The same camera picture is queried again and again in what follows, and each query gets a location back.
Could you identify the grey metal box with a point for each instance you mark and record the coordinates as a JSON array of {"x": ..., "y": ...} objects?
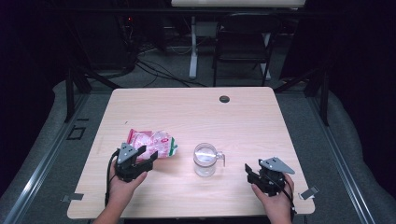
[{"x": 206, "y": 29}]

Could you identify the person's left hand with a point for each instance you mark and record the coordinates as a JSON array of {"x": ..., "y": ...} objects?
[{"x": 123, "y": 191}]

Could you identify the dark computer case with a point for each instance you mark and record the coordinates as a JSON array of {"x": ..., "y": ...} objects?
[{"x": 109, "y": 40}]

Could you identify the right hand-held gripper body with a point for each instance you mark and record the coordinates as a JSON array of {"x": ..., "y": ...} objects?
[{"x": 274, "y": 165}]

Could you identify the pink printed plastic bag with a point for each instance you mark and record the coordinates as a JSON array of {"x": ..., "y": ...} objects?
[{"x": 152, "y": 141}]

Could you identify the metal floor rail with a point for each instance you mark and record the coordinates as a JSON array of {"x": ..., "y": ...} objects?
[
  {"x": 342, "y": 168},
  {"x": 40, "y": 168}
]

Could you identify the black metal stand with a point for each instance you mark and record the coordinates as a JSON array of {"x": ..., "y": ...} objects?
[
  {"x": 325, "y": 99},
  {"x": 69, "y": 93}
]

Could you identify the black folding chair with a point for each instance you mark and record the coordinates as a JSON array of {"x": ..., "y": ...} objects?
[{"x": 246, "y": 34}]

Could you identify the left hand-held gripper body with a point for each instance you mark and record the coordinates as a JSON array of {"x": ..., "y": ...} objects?
[{"x": 126, "y": 154}]

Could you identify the person's right hand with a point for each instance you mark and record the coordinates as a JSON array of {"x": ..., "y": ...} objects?
[{"x": 278, "y": 205}]

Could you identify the grey tape piece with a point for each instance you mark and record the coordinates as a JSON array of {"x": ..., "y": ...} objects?
[
  {"x": 308, "y": 193},
  {"x": 73, "y": 197}
]

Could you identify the chair in background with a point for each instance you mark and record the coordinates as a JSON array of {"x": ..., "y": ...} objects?
[{"x": 236, "y": 3}]

